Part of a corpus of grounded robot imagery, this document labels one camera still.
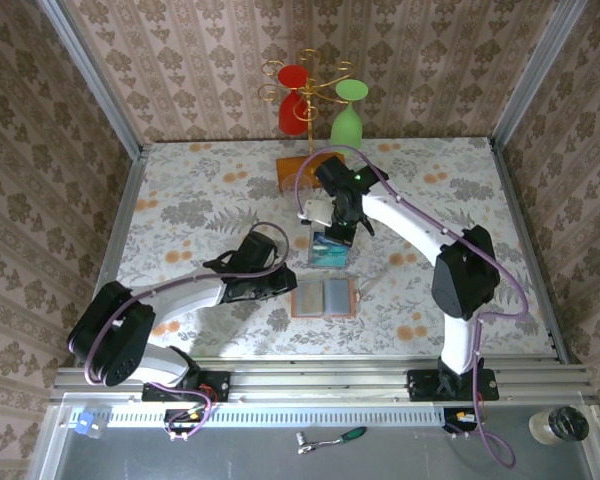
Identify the blue VIP credit card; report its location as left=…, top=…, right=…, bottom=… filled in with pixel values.
left=312, top=232, right=352, bottom=251

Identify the teal credit card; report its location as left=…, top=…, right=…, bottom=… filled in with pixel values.
left=313, top=248, right=349, bottom=267

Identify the gold credit card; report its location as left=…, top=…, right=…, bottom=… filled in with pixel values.
left=299, top=282, right=327, bottom=314

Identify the tan leather card holder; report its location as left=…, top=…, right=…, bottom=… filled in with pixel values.
left=290, top=278, right=357, bottom=319

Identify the clear acrylic card stand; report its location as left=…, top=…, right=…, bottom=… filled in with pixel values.
left=308, top=219, right=360, bottom=271

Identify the green wine glass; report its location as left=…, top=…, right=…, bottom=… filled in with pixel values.
left=329, top=78, right=370, bottom=154

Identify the red wine glass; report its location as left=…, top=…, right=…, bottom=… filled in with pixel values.
left=277, top=64, right=311, bottom=136

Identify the black power connector block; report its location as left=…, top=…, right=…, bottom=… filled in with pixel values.
left=442, top=407, right=481, bottom=435
left=163, top=407, right=209, bottom=435

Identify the grey metal shelf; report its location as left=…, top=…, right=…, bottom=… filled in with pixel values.
left=27, top=392, right=600, bottom=480

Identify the blue plastic connector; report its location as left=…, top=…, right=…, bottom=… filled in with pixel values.
left=72, top=407, right=112, bottom=439

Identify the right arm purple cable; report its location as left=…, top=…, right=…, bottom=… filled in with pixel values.
left=294, top=144, right=530, bottom=469

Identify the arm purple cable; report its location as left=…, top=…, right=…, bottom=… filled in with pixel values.
left=294, top=144, right=530, bottom=469
left=68, top=222, right=290, bottom=442

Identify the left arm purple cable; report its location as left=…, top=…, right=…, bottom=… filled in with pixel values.
left=68, top=222, right=290, bottom=442

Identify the gold wire rack wooden base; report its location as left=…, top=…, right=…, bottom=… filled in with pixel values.
left=257, top=48, right=355, bottom=191

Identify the aluminium frame cross rail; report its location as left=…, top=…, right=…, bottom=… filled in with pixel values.
left=49, top=357, right=596, bottom=404

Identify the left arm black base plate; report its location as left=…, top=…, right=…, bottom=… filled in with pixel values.
left=142, top=370, right=231, bottom=403

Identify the white slotted cable duct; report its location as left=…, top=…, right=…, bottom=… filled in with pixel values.
left=69, top=407, right=446, bottom=427

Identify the aluminium frame side rail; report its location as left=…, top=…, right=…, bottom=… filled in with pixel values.
left=73, top=144, right=150, bottom=366
left=487, top=138, right=570, bottom=364

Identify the green handled ratchet wrench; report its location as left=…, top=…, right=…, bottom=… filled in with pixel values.
left=296, top=426, right=368, bottom=455

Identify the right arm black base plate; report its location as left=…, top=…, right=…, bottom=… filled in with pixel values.
left=407, top=368, right=500, bottom=403

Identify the aluminium frame post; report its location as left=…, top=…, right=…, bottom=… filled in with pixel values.
left=38, top=0, right=146, bottom=157
left=489, top=0, right=590, bottom=151

